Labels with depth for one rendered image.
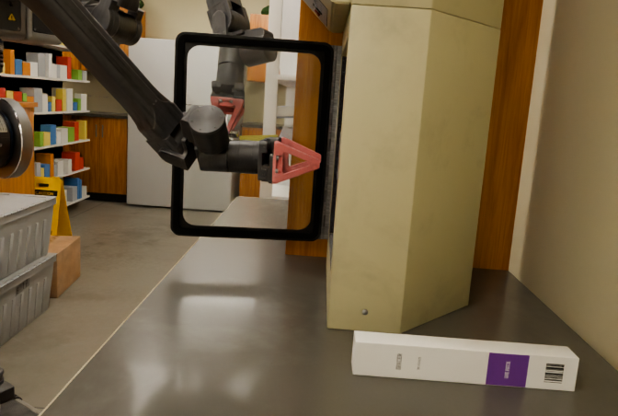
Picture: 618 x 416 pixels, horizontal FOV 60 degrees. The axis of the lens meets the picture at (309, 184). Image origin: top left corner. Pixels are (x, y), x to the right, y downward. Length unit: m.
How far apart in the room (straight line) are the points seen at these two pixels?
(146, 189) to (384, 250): 5.33
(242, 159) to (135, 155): 5.14
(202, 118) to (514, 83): 0.66
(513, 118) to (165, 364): 0.83
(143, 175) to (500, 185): 5.11
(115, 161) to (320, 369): 5.63
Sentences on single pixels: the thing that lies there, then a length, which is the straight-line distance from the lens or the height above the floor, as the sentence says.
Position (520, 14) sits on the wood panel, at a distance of 1.21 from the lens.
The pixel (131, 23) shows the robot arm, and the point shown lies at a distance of 1.45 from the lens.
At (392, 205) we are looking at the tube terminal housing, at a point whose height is 1.13.
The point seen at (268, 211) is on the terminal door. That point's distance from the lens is 1.08.
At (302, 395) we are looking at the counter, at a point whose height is 0.94.
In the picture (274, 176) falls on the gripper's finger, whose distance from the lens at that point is 0.84.
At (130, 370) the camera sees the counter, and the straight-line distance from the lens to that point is 0.72.
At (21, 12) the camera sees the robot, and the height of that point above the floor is 1.44.
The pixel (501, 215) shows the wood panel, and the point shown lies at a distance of 1.21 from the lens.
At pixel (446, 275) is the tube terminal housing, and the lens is 0.91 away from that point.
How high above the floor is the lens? 1.28
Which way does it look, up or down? 9 degrees down
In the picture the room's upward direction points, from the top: 4 degrees clockwise
